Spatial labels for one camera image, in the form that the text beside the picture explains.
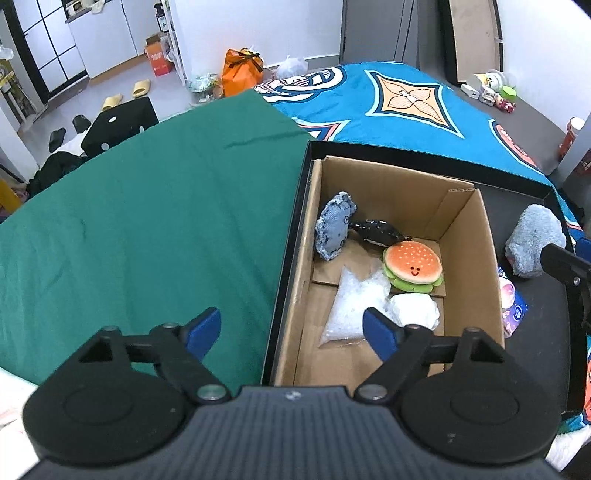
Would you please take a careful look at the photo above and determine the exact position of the green cloth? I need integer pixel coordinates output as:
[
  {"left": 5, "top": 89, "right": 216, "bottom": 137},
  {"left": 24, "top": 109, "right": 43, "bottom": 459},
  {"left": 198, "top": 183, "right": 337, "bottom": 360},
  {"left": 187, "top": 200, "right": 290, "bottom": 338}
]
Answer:
[{"left": 0, "top": 89, "right": 308, "bottom": 386}]

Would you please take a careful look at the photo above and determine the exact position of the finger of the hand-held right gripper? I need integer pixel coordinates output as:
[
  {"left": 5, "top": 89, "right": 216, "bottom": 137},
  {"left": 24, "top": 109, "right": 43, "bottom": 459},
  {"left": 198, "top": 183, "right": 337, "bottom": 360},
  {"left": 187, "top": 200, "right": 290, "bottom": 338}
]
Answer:
[{"left": 540, "top": 244, "right": 591, "bottom": 330}]

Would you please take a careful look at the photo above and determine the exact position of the orange cardboard box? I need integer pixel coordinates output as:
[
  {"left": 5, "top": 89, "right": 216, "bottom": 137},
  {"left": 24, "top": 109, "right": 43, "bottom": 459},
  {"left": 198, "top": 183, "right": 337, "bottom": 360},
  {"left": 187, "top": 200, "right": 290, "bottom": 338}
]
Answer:
[{"left": 144, "top": 34, "right": 174, "bottom": 77}]

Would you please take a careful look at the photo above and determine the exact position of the orange plastic bag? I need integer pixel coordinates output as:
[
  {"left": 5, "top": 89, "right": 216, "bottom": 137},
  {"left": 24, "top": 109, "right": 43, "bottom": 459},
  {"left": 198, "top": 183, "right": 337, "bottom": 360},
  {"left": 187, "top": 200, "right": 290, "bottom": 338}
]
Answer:
[{"left": 222, "top": 47, "right": 265, "bottom": 97}]

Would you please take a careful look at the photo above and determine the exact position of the black dice-pattern stool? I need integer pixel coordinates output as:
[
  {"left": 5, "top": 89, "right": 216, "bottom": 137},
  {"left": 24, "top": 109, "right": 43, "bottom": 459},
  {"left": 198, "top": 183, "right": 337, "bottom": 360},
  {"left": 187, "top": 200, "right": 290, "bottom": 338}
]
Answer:
[{"left": 81, "top": 98, "right": 160, "bottom": 160}]

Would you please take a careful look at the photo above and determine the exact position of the white plastic bag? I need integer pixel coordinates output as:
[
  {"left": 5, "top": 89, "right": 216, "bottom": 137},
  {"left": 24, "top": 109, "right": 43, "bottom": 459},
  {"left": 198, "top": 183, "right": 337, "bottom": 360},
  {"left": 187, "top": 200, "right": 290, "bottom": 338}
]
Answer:
[{"left": 276, "top": 56, "right": 309, "bottom": 79}]

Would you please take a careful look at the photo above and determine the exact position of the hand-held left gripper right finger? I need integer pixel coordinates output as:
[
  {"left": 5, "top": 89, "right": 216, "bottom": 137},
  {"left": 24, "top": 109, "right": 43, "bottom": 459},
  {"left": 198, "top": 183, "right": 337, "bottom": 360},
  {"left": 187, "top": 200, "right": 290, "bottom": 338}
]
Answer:
[{"left": 355, "top": 307, "right": 509, "bottom": 402}]

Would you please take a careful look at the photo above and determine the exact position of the black and white whale plush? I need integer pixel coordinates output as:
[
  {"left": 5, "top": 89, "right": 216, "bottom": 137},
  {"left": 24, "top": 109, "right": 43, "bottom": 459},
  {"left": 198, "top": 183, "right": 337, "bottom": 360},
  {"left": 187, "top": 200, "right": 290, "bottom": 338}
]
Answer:
[{"left": 348, "top": 219, "right": 411, "bottom": 247}]

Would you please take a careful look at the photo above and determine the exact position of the dark clothes pile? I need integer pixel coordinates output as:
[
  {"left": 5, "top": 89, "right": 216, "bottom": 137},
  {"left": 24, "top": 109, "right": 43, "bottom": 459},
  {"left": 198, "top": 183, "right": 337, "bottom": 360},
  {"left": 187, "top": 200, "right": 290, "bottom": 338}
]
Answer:
[{"left": 28, "top": 138, "right": 88, "bottom": 195}]

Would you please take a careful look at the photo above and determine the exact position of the brown cardboard box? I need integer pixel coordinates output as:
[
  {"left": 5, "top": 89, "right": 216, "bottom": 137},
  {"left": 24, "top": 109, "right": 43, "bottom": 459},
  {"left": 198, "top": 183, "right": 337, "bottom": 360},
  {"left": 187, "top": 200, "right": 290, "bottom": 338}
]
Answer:
[{"left": 272, "top": 155, "right": 506, "bottom": 386}]

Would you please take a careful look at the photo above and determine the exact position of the brown cardboard panel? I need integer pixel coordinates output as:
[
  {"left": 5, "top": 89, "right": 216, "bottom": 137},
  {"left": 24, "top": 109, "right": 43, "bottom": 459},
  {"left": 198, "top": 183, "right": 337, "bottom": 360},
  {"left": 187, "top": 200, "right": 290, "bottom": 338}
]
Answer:
[{"left": 438, "top": 0, "right": 504, "bottom": 86}]

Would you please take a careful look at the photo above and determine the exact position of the purple snack packet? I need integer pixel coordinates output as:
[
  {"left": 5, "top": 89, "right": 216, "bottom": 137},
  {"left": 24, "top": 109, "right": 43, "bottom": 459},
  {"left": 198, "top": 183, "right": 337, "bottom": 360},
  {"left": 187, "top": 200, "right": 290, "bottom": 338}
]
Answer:
[{"left": 498, "top": 267, "right": 529, "bottom": 340}]

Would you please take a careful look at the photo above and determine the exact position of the burger plush toy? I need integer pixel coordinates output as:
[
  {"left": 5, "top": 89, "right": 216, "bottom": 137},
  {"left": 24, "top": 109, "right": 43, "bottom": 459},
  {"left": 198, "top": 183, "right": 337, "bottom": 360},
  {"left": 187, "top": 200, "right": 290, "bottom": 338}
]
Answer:
[{"left": 382, "top": 240, "right": 445, "bottom": 293}]

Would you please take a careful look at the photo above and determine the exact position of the denim plush toy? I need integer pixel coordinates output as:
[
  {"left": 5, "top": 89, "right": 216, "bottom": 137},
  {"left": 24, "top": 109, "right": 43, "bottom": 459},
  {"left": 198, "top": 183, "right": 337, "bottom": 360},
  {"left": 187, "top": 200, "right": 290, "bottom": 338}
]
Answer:
[{"left": 315, "top": 191, "right": 358, "bottom": 261}]

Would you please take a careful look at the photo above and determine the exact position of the white cabinet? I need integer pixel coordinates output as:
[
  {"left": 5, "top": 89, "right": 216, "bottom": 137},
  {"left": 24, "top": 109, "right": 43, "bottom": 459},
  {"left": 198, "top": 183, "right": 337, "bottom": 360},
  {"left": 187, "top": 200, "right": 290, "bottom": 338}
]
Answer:
[{"left": 69, "top": 0, "right": 137, "bottom": 79}]

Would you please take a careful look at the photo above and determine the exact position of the white paper ball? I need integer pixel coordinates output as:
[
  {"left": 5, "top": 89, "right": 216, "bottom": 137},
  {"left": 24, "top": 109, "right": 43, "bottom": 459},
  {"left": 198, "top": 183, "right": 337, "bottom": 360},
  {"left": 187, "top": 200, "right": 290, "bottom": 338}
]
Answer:
[{"left": 390, "top": 293, "right": 439, "bottom": 330}]

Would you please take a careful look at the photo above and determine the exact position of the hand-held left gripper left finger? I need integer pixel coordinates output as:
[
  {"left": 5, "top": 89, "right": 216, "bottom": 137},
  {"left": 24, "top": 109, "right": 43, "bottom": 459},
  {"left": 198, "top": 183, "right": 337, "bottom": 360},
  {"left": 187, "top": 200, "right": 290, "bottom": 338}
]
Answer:
[{"left": 76, "top": 307, "right": 232, "bottom": 404}]

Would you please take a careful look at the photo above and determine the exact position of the clear plastic jar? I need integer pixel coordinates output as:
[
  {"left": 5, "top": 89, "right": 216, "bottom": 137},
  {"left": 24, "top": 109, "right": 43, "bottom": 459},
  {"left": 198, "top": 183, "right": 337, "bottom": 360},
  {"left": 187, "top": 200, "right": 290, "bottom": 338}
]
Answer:
[{"left": 473, "top": 69, "right": 518, "bottom": 93}]

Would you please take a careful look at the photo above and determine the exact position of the clear plastic bag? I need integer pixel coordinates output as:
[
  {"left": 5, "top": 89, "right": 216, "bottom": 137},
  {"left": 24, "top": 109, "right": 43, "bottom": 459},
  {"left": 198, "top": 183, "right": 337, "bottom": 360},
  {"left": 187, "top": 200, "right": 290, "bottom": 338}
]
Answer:
[{"left": 318, "top": 267, "right": 392, "bottom": 347}]

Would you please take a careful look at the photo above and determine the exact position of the blue printed blanket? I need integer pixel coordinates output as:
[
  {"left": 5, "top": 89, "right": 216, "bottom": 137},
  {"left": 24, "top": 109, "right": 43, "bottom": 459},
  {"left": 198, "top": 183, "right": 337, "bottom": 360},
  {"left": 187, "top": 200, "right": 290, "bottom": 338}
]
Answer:
[{"left": 254, "top": 62, "right": 591, "bottom": 435}]

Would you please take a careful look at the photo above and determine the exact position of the grey fluffy plush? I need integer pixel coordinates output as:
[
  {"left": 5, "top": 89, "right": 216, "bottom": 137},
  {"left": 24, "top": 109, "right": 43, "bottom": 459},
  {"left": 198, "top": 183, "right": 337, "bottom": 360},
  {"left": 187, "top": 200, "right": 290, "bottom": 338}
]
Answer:
[{"left": 504, "top": 204, "right": 568, "bottom": 278}]

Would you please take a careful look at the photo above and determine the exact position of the black shallow tray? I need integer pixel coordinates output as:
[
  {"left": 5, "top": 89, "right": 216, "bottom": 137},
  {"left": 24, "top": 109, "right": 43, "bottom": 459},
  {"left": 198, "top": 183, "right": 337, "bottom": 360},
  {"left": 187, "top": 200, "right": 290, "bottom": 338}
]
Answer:
[{"left": 261, "top": 141, "right": 589, "bottom": 416}]

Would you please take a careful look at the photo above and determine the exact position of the red can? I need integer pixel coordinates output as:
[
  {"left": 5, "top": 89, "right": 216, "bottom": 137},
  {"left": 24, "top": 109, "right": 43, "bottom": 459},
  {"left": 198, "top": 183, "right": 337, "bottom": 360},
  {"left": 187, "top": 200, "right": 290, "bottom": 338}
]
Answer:
[{"left": 560, "top": 117, "right": 586, "bottom": 160}]

